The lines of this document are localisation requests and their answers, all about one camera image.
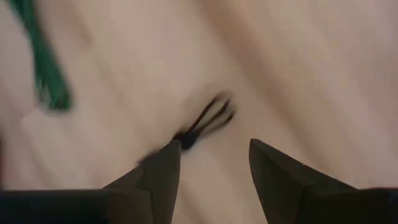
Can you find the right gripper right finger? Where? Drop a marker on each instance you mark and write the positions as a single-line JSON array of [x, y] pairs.
[[280, 186]]

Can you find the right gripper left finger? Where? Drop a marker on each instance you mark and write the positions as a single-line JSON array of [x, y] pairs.
[[158, 180]]

